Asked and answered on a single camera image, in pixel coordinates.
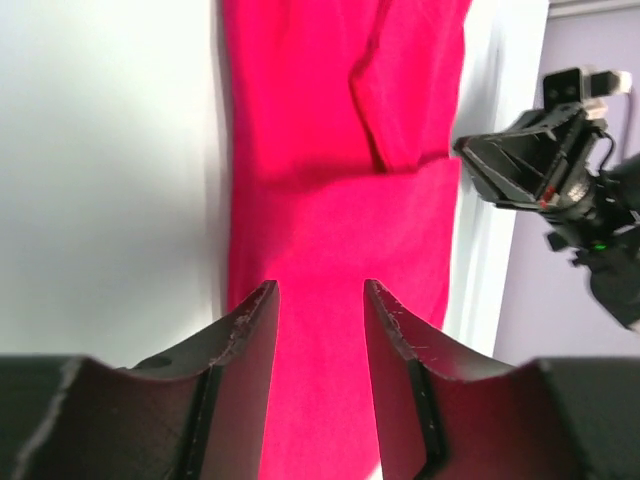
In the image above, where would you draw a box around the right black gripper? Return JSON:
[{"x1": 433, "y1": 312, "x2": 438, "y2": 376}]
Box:
[{"x1": 453, "y1": 103, "x2": 613, "y2": 220}]

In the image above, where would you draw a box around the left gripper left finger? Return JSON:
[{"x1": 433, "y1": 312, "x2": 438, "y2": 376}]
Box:
[{"x1": 1, "y1": 281, "x2": 279, "y2": 479}]

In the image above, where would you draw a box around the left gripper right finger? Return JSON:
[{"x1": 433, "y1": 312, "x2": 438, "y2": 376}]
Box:
[{"x1": 364, "y1": 280, "x2": 639, "y2": 479}]

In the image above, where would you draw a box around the magenta red t-shirt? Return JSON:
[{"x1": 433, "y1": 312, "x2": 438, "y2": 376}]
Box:
[{"x1": 221, "y1": 1, "x2": 469, "y2": 479}]

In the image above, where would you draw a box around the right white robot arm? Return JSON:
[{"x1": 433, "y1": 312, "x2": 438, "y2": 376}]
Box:
[{"x1": 453, "y1": 103, "x2": 639, "y2": 331}]

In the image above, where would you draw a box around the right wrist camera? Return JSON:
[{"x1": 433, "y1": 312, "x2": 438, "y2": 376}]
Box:
[{"x1": 542, "y1": 66, "x2": 633, "y2": 120}]

